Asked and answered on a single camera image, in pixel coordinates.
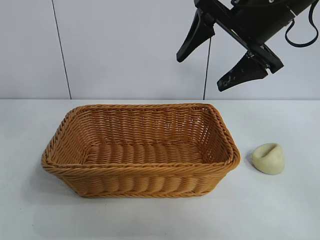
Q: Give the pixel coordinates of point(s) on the pale yellow egg yolk pastry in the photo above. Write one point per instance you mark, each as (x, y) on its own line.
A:
(268, 160)

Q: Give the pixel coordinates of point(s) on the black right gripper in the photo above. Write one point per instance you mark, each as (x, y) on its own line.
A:
(257, 21)

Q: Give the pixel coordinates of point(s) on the brown woven wicker basket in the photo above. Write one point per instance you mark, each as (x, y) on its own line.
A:
(140, 155)

